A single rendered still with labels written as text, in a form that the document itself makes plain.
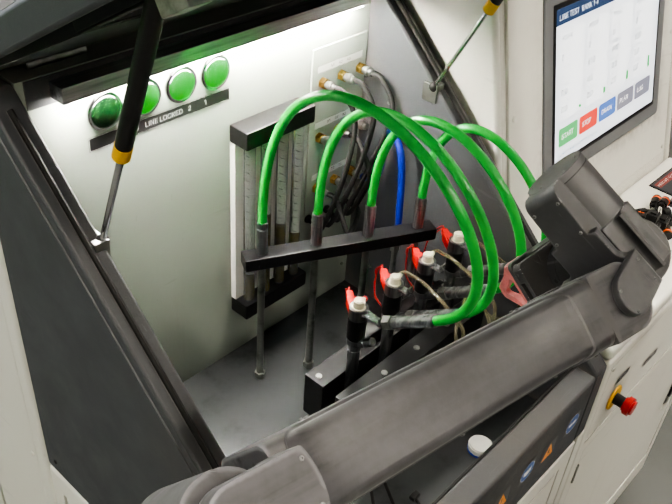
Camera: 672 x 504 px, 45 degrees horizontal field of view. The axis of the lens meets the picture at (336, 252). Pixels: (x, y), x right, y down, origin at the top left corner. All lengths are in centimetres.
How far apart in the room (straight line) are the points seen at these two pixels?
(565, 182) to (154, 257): 71
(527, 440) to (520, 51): 60
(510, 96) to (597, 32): 28
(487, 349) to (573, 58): 99
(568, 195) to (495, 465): 60
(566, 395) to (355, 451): 88
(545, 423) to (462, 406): 75
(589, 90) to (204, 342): 83
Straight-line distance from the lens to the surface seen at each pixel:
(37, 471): 151
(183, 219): 125
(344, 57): 137
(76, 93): 101
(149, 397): 96
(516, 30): 135
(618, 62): 168
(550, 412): 132
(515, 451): 125
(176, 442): 96
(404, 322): 110
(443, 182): 96
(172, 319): 134
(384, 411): 51
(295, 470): 44
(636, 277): 69
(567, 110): 153
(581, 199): 71
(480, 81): 134
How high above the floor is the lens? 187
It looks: 37 degrees down
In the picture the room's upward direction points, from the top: 5 degrees clockwise
